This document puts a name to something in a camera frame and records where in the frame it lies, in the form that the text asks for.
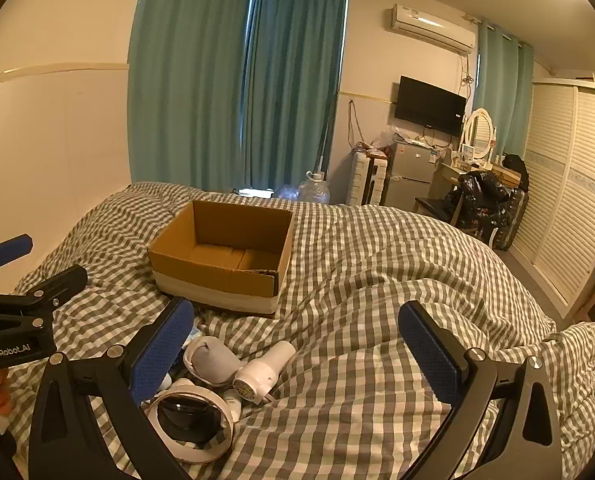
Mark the dark chair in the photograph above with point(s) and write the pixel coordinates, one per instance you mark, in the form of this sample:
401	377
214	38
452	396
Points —
430	205

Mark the dressing table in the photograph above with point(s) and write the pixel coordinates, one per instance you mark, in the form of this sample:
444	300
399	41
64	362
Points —
450	172

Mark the white louvered wardrobe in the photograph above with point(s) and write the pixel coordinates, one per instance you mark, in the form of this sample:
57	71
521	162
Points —
562	185

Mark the white hair dryer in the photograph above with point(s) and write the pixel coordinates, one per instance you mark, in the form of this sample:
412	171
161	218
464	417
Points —
262	370

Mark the white suitcase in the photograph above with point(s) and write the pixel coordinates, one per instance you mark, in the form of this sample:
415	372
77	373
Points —
367	180

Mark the narrow teal curtain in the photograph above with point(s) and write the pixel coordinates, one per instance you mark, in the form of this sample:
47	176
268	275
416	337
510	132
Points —
507	95

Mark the clear plastic bag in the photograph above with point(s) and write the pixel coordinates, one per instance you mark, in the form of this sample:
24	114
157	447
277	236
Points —
287	192

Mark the small white bottle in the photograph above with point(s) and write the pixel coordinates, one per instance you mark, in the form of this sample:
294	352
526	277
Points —
233	405

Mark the white folded cloth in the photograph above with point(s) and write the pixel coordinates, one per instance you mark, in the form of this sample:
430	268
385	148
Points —
255	192

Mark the grey checkered blanket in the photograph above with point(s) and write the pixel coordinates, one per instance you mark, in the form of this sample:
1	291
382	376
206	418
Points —
357	270

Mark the teal window curtain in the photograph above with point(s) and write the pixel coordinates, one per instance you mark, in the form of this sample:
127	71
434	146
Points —
297	85

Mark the grey checkered pillow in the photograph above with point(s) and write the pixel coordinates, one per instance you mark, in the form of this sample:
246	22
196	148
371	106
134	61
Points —
572	375

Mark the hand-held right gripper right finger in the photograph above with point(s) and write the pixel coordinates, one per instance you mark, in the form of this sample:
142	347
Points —
430	355

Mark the grey and white round device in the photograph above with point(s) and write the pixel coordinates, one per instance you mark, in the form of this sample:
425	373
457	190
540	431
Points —
212	360

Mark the wide teal curtain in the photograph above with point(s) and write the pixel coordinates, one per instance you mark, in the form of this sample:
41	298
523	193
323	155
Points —
187	75

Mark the clear water jug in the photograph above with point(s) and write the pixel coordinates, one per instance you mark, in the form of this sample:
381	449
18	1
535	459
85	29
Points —
315	190

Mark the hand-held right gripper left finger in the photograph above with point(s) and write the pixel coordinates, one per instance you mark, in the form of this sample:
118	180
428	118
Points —
160	355

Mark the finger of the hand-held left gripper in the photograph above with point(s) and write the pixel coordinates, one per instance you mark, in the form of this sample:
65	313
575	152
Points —
59	282
9	248

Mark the black wall television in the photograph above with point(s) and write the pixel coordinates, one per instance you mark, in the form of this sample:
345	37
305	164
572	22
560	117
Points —
430	105

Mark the dark suitcase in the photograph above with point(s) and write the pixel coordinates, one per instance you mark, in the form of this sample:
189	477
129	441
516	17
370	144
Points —
515	220

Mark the brown cardboard box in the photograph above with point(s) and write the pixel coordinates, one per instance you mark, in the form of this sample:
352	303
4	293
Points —
217	280

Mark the white air conditioner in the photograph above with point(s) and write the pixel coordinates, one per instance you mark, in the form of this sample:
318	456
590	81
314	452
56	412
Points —
430	27

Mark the crumpled plastic bag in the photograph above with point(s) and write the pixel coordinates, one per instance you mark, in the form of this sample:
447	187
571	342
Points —
387	140

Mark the white oval mirror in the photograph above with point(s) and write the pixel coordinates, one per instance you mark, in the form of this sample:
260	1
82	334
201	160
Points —
480	132

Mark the silver fridge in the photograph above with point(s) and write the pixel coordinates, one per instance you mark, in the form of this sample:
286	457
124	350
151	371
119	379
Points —
410	175

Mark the black bag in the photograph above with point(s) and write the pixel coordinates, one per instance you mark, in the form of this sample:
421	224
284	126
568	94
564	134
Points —
515	167

